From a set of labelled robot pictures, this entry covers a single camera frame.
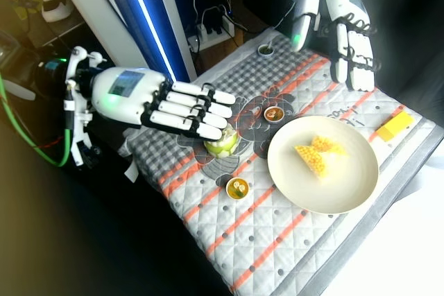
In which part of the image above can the yellow block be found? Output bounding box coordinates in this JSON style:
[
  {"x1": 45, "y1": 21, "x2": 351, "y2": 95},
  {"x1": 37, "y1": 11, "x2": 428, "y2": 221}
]
[{"x1": 375, "y1": 110, "x2": 416, "y2": 143}]

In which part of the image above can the bag of yellow corn kernels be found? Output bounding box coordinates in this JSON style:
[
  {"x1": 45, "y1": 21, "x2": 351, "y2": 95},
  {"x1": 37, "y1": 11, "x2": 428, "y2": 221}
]
[{"x1": 293, "y1": 135, "x2": 349, "y2": 181}]

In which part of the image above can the white quilt label tag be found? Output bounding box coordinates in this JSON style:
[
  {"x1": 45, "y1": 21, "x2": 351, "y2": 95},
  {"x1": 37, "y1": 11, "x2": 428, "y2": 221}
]
[{"x1": 124, "y1": 160, "x2": 139, "y2": 184}]

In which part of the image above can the green cable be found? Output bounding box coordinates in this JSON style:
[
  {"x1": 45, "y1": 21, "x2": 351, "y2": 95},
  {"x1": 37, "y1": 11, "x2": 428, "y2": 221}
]
[{"x1": 0, "y1": 73, "x2": 72, "y2": 168}]

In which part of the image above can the toy ramen bowl with egg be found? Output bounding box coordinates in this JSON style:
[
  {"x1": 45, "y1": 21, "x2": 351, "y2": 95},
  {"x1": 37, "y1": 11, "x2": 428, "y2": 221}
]
[{"x1": 263, "y1": 105, "x2": 286, "y2": 124}]

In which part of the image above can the round cream plate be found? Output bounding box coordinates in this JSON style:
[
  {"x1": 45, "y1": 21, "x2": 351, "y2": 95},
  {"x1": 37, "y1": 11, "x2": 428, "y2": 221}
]
[{"x1": 266, "y1": 115, "x2": 379, "y2": 215}]

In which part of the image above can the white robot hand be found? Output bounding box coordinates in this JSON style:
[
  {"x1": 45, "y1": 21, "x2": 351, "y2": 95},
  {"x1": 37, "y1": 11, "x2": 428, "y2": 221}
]
[
  {"x1": 291, "y1": 0, "x2": 379, "y2": 93},
  {"x1": 90, "y1": 66, "x2": 237, "y2": 141}
]

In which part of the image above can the green toy cake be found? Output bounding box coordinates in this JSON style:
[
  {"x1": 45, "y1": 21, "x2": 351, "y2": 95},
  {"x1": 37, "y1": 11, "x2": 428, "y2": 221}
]
[{"x1": 203, "y1": 124, "x2": 240, "y2": 159}]

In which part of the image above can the white pillar with blue light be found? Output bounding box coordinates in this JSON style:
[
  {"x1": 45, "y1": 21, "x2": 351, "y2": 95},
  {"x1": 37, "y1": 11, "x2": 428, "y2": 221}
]
[{"x1": 48, "y1": 0, "x2": 198, "y2": 82}]

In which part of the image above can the white power strip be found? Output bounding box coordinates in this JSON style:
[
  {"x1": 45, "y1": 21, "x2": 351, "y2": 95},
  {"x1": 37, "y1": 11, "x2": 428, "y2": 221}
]
[{"x1": 187, "y1": 15, "x2": 237, "y2": 51}]

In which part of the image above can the grey quilt with printed bear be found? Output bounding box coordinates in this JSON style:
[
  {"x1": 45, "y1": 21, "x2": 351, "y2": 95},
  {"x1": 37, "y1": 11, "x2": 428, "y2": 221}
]
[{"x1": 117, "y1": 27, "x2": 444, "y2": 296}]

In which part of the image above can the toy green soup bowl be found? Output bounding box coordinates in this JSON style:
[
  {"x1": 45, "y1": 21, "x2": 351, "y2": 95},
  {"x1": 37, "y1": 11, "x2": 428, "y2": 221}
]
[{"x1": 257, "y1": 43, "x2": 275, "y2": 58}]

